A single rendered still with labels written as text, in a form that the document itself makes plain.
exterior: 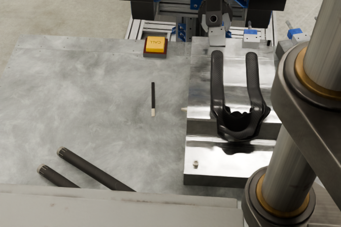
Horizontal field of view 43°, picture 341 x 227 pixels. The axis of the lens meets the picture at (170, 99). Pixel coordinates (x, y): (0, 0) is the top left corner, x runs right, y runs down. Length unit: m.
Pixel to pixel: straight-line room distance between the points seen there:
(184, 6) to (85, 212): 1.45
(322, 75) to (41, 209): 0.28
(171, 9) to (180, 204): 1.45
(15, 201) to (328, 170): 0.29
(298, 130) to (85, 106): 1.01
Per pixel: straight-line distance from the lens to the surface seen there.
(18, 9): 3.15
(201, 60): 1.35
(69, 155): 1.22
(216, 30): 1.37
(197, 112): 1.15
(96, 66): 1.47
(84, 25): 2.90
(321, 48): 0.39
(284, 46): 1.49
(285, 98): 0.42
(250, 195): 0.63
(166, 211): 0.41
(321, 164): 0.40
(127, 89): 1.39
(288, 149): 0.50
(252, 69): 1.35
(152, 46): 1.47
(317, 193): 0.66
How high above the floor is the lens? 1.84
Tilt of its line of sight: 50 degrees down
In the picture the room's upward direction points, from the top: straight up
